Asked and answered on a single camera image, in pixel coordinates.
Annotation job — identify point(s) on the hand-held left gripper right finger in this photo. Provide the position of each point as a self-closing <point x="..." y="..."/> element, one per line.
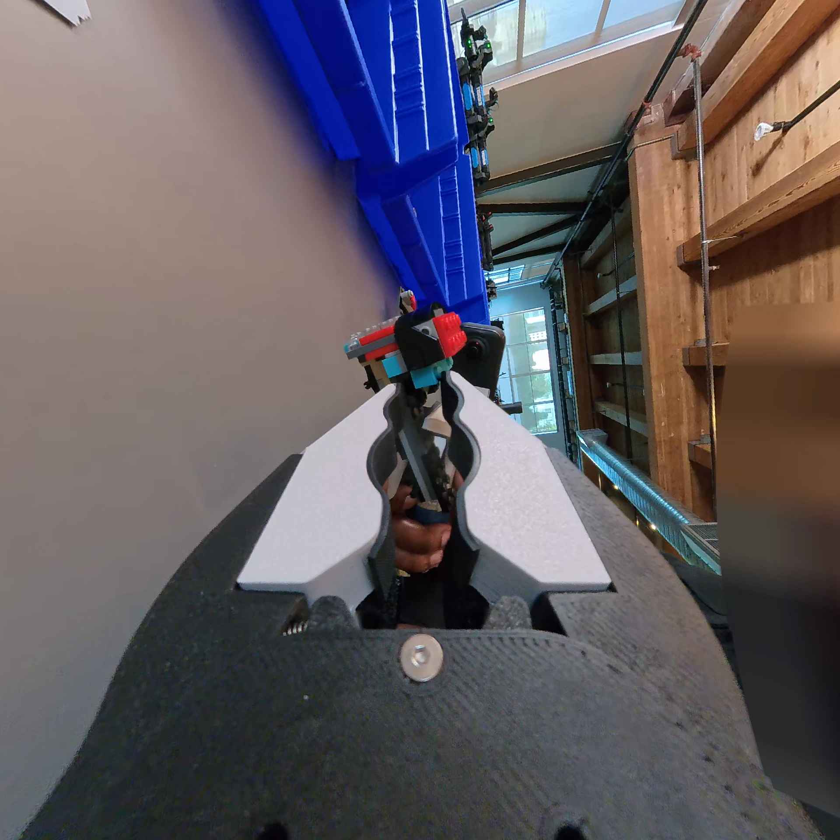
<point x="538" y="525"/>

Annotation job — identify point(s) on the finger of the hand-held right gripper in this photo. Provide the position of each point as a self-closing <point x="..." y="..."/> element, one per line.
<point x="435" y="420"/>
<point x="397" y="474"/>

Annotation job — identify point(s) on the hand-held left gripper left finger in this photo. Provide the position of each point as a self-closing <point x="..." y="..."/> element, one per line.
<point x="308" y="525"/>

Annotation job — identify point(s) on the long black toy brick assembly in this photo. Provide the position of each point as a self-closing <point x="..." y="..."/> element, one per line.
<point x="420" y="453"/>

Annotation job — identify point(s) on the red black toy brick build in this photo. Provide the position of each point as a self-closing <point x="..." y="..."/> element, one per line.
<point x="420" y="338"/>

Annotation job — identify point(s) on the blue plastic bin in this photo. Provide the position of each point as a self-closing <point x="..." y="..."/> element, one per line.
<point x="433" y="229"/>
<point x="367" y="79"/>

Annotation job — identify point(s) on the instruction booklet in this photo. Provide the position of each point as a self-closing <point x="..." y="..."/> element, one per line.
<point x="65" y="10"/>

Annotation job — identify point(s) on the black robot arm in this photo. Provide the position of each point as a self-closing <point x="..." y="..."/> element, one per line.
<point x="487" y="239"/>
<point x="474" y="39"/>
<point x="480" y="131"/>

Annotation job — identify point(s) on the grey desk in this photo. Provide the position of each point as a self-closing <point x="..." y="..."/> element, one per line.
<point x="164" y="328"/>

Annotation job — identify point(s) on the person's right hand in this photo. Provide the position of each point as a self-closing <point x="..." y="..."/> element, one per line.
<point x="420" y="544"/>

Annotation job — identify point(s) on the large window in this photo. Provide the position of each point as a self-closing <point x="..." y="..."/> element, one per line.
<point x="558" y="26"/>

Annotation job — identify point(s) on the white ceiling bulb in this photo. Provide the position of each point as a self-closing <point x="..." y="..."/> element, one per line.
<point x="761" y="131"/>

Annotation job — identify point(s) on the silver air duct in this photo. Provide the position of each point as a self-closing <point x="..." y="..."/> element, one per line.
<point x="643" y="492"/>

